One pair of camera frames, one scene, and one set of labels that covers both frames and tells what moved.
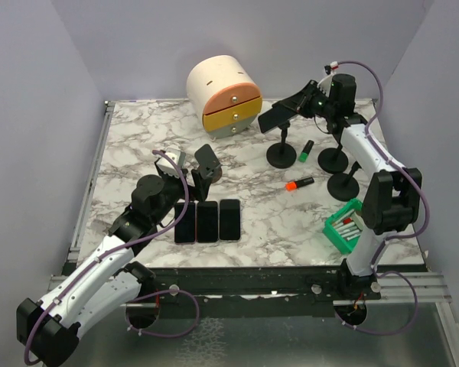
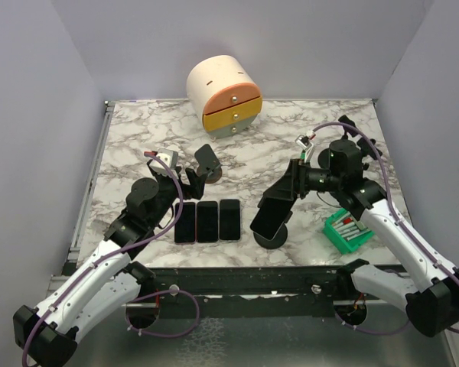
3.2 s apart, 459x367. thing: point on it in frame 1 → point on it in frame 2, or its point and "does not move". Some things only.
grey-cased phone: x=229 y=219 does not move
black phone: x=207 y=222 does not move
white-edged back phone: x=274 y=118 → x=271 y=216
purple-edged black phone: x=185 y=230 does not move
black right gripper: x=303 y=98 → x=292 y=183
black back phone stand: x=282 y=154 → x=277 y=240
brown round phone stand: x=216 y=176 does not move
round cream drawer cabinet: x=223 y=91 does not move
